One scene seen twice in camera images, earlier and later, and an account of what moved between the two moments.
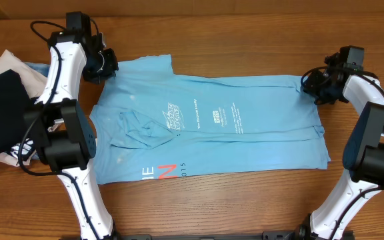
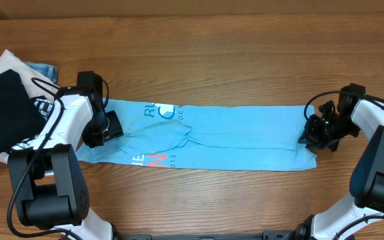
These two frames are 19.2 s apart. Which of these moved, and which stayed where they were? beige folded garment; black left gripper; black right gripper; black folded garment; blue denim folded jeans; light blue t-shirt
Moved: black left gripper; black right gripper; light blue t-shirt
Stayed: black folded garment; beige folded garment; blue denim folded jeans
